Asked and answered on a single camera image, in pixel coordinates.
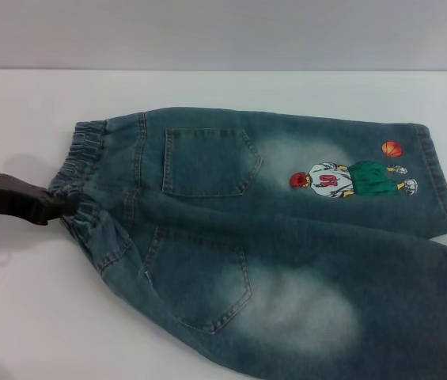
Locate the blue denim shorts with print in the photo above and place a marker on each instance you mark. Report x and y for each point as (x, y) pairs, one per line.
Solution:
(254, 237)

